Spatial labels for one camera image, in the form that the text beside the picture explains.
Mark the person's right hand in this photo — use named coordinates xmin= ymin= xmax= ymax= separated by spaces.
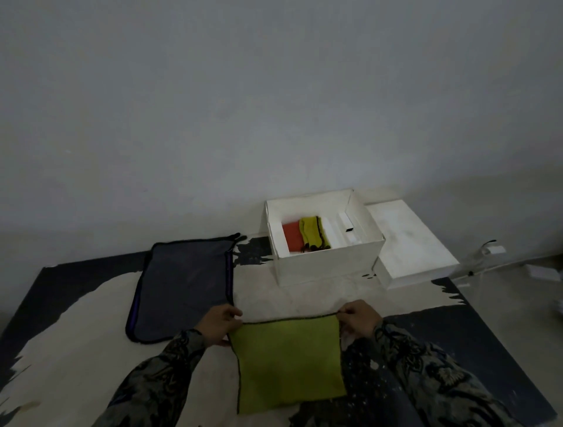
xmin=336 ymin=300 xmax=384 ymax=340

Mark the person's left hand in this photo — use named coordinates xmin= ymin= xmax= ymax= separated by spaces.
xmin=193 ymin=303 xmax=243 ymax=348

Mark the white box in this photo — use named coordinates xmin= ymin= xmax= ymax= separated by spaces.
xmin=265 ymin=189 xmax=386 ymax=287

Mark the red cloth with blue trim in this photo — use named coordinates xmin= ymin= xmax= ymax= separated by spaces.
xmin=282 ymin=221 xmax=305 ymax=254

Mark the person's right forearm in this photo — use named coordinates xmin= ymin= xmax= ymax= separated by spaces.
xmin=371 ymin=320 xmax=524 ymax=427

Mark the person's left forearm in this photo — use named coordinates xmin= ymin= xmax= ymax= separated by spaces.
xmin=90 ymin=328 xmax=208 ymax=427

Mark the white box lid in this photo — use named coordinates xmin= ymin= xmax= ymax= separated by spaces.
xmin=372 ymin=199 xmax=460 ymax=291

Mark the white power adapter with cable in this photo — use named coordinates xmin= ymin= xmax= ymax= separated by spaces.
xmin=479 ymin=239 xmax=507 ymax=257

